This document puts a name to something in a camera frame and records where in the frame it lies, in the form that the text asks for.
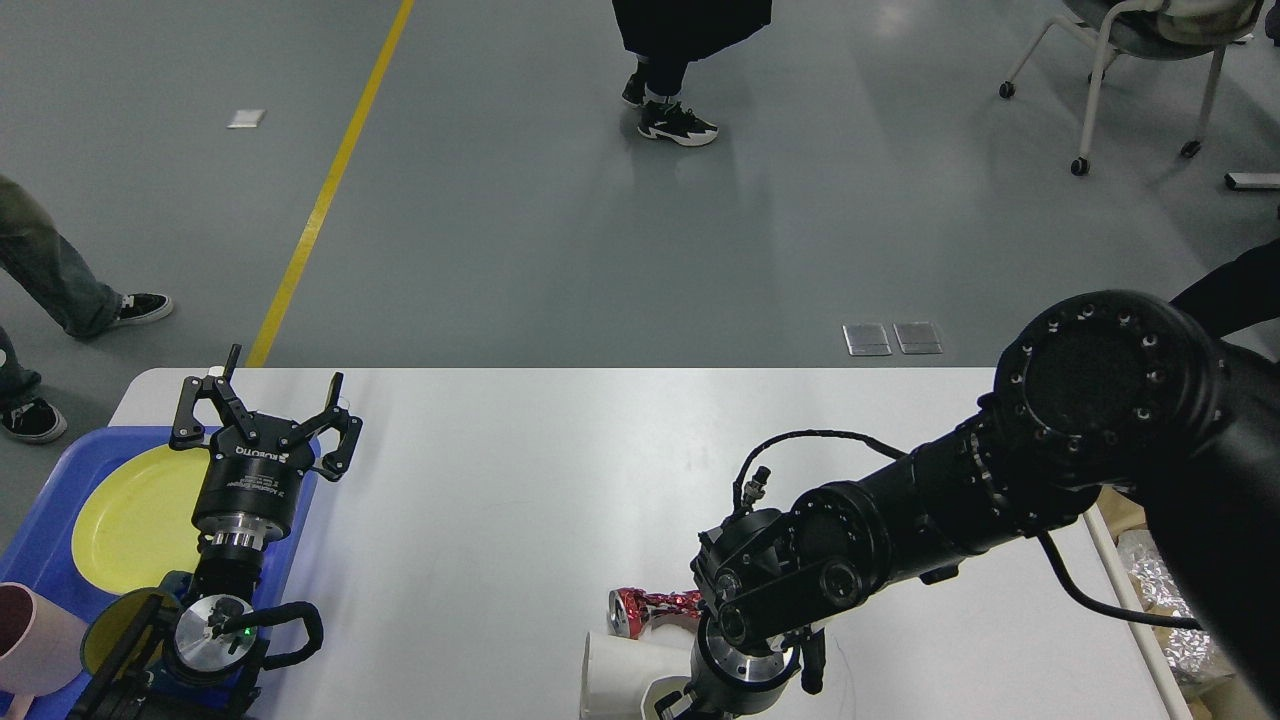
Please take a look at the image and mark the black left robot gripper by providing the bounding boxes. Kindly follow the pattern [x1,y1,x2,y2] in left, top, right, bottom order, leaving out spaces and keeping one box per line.
[168,345,364,551]

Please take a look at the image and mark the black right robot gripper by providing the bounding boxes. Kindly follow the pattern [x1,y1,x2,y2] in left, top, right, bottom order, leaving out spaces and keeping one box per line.
[655,616,801,720]

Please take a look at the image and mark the white paper cup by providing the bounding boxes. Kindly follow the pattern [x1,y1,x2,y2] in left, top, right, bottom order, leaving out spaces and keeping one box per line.
[640,675,690,720]
[579,633,691,719]

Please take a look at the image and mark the crushed red can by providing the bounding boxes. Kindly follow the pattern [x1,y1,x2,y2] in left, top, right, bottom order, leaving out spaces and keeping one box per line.
[607,587,703,641]

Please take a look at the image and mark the yellow plastic plate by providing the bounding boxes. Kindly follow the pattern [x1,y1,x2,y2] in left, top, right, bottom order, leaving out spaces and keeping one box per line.
[70,446,209,594]

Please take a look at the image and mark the pink mug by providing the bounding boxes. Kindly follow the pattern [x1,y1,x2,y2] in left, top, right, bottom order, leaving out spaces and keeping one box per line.
[1,582,88,719]

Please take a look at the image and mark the foil tray with paper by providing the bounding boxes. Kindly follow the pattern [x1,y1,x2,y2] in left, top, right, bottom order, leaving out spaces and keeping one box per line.
[1116,527,1235,697]

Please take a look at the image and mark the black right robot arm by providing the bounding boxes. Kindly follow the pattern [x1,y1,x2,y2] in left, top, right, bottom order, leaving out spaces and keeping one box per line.
[655,290,1279,719]

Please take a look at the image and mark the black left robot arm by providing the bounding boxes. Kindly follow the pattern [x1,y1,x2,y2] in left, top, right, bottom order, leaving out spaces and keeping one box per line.
[69,345,364,719]

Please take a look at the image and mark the dark blue HOME mug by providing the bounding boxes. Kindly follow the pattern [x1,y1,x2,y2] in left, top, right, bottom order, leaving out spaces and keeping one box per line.
[77,571,193,710]

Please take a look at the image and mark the person in green jeans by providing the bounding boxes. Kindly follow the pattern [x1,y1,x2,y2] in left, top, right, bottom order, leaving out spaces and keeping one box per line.
[1,177,175,445]

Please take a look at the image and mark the white paper on floor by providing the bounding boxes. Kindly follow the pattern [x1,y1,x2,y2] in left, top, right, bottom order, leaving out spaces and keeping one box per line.
[227,109,266,129]

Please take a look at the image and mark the left floor socket plate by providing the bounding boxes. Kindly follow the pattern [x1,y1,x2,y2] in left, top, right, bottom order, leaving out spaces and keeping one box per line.
[842,323,893,357]

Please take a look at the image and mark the floor socket plate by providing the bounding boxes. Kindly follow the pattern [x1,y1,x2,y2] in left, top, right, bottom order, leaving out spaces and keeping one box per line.
[842,323,893,357]
[893,322,945,355]

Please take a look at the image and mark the right floor socket plate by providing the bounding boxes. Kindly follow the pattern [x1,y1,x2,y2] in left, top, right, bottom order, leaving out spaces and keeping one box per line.
[893,322,945,355]

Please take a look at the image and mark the beige plastic bin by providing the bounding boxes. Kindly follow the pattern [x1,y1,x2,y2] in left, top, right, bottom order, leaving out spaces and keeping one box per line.
[1085,503,1270,719]

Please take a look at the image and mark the person at right edge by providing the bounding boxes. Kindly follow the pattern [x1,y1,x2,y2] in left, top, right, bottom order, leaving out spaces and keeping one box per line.
[1170,240,1279,340]

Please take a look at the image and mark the white bar on floor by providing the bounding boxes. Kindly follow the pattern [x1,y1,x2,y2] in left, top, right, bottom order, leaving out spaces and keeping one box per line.
[1224,170,1280,192]

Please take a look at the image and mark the white office chair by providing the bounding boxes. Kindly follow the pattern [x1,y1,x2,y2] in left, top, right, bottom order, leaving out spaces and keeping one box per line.
[998,0,1267,178]

